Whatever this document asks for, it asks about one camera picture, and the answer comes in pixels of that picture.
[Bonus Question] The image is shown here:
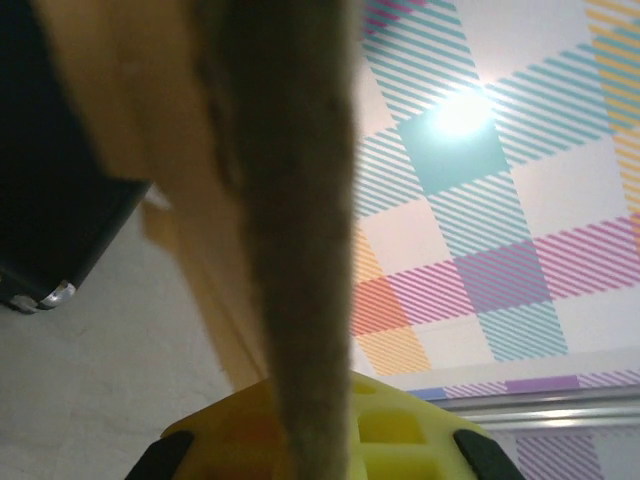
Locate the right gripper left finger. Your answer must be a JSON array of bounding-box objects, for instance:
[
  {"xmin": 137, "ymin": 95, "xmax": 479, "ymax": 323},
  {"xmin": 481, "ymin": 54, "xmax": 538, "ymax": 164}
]
[{"xmin": 127, "ymin": 382, "xmax": 304, "ymax": 480}]

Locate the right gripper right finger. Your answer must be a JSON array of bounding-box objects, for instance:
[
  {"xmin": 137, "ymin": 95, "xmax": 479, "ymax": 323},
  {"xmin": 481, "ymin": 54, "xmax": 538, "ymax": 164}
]
[{"xmin": 344, "ymin": 372, "xmax": 524, "ymax": 480}]

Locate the brown cardboard box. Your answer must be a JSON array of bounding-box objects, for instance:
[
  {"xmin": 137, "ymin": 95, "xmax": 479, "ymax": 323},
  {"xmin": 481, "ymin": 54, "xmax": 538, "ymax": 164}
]
[{"xmin": 37, "ymin": 0, "xmax": 364, "ymax": 480}]

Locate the black hard case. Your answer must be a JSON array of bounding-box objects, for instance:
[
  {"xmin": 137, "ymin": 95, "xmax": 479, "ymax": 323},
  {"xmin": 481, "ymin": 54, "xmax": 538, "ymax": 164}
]
[{"xmin": 0, "ymin": 0, "xmax": 154, "ymax": 315}]

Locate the right aluminium corner post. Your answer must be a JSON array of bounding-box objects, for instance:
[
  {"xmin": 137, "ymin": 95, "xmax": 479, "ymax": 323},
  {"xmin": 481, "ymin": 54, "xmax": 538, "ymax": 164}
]
[{"xmin": 407, "ymin": 392, "xmax": 640, "ymax": 434}]

